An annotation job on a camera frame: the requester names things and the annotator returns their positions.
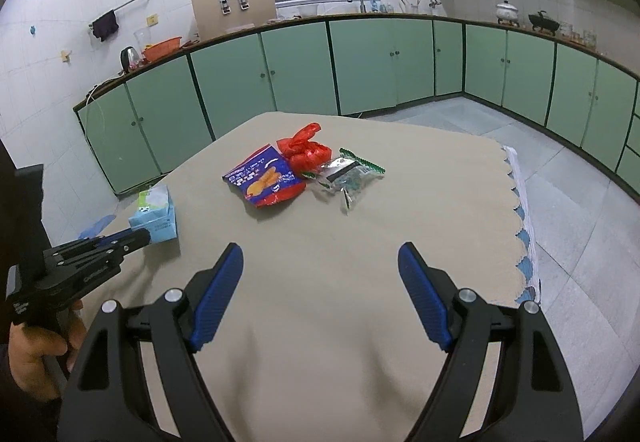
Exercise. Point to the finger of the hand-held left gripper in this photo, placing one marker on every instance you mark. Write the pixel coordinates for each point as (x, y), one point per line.
(120, 237)
(95, 256)

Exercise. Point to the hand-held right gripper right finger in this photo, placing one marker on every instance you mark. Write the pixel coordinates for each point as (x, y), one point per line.
(425, 297)

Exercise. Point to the cardboard box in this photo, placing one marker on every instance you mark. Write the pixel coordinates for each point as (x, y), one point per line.
(205, 15)

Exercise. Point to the white and blue under cloth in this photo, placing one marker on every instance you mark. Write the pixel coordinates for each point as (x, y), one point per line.
(525, 222)

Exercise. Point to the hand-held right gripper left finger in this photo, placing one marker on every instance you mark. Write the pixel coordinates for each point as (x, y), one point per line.
(217, 302)

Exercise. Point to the dark hanging cloth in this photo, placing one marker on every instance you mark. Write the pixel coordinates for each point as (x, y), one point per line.
(105, 26)

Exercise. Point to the white and blue tissue pack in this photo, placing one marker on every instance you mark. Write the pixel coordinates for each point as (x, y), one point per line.
(155, 222)

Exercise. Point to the utensil holder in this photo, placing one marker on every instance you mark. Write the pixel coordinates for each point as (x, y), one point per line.
(410, 6)

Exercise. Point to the green base cabinets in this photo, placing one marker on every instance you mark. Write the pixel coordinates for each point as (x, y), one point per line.
(300, 67)

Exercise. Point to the red plastic bag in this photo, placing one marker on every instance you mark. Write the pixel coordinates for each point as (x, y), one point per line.
(305, 152)

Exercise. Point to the glass jar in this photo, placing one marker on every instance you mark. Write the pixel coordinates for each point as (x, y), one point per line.
(565, 31)
(590, 38)

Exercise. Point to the clear green-edged packet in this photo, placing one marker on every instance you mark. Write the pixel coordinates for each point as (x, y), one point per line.
(345, 179)

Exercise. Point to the metal kettle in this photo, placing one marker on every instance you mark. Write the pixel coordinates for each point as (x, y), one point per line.
(129, 60)

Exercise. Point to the person's left forearm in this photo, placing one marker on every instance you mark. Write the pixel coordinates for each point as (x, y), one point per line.
(20, 417)

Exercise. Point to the person's left hand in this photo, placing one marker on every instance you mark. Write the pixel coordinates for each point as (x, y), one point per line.
(35, 352)

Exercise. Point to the black wok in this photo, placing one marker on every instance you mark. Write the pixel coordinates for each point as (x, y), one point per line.
(542, 21)

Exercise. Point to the blue and red snack packet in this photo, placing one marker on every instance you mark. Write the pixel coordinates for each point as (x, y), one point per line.
(265, 177)

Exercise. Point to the clear plastic jug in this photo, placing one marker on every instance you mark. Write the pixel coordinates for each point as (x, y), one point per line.
(142, 37)

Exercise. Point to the orange plastic basin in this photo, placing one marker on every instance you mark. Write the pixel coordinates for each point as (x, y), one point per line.
(161, 50)

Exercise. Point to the metal towel bar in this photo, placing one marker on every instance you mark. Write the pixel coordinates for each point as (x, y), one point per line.
(132, 0)

